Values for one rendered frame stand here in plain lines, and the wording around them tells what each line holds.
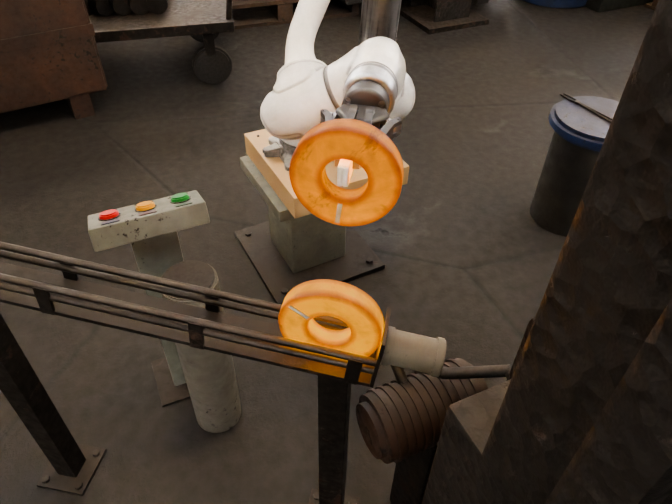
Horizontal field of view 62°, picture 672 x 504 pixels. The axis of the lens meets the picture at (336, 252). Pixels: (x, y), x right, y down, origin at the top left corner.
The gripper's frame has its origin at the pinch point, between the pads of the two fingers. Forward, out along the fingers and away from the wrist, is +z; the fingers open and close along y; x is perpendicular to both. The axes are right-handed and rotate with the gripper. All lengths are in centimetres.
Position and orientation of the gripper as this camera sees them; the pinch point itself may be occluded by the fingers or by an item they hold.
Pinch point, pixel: (346, 163)
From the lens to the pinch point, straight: 77.4
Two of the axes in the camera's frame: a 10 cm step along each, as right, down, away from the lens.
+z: -1.8, 6.2, -7.6
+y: -9.8, -1.4, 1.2
